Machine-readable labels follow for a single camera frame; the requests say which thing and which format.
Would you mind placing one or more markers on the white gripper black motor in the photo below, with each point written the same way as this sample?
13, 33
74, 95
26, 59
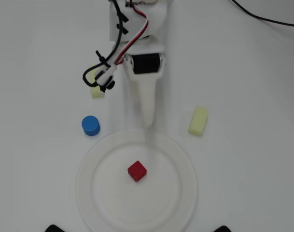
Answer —
146, 64

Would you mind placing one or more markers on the red cube block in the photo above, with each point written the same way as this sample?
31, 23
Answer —
137, 171

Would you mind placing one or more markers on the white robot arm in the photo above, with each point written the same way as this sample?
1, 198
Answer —
156, 19

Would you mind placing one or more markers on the pale yellow sponge block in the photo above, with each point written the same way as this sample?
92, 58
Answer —
97, 94
198, 121

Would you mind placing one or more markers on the blue cylinder block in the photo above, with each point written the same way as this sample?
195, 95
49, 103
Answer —
90, 125

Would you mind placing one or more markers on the white round plate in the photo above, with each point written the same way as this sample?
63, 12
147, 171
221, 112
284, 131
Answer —
136, 193

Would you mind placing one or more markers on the black rounded object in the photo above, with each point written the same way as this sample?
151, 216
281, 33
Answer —
222, 229
54, 228

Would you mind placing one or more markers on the small white wrist camera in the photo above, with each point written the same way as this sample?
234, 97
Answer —
105, 77

